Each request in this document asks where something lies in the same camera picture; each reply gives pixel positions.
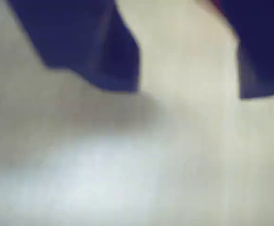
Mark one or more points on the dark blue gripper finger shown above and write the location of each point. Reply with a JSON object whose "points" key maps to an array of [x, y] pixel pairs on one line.
{"points": [[80, 40], [261, 47]]}

